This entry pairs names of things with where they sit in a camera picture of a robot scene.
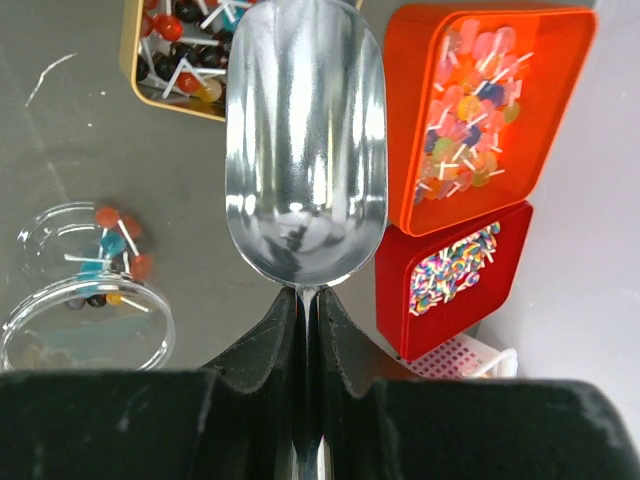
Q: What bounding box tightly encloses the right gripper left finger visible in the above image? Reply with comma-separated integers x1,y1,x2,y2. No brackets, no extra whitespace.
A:
1,288,296,479

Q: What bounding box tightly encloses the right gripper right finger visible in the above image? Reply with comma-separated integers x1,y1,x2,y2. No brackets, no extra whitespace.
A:
318,290,639,479

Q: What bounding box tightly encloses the metal scoop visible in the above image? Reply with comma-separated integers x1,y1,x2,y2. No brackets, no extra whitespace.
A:
225,1,388,479

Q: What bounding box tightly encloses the gold candy tin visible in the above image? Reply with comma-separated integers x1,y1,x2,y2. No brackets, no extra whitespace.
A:
119,0,255,122

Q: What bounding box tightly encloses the white plastic basket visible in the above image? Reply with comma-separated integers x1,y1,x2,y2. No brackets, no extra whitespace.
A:
402,334,518,379

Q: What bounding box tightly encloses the red candy box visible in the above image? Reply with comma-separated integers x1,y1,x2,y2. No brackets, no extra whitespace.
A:
375,201,533,361

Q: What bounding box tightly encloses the clear glass jar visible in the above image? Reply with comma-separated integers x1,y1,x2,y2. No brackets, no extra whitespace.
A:
1,201,176,372

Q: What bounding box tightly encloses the orange candy box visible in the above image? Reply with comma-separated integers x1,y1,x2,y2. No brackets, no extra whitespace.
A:
383,1,597,237

